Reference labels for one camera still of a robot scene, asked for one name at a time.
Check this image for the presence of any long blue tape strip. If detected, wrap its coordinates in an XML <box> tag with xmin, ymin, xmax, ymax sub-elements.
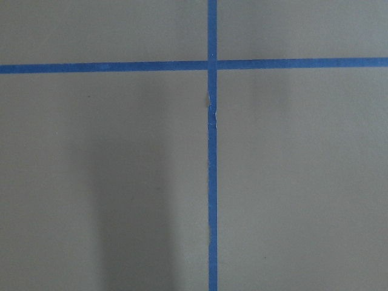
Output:
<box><xmin>1</xmin><ymin>57</ymin><xmax>387</xmax><ymax>75</ymax></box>

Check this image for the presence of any crossing blue tape strip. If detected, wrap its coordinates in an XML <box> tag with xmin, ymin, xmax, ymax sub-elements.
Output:
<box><xmin>207</xmin><ymin>0</ymin><xmax>218</xmax><ymax>291</ymax></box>

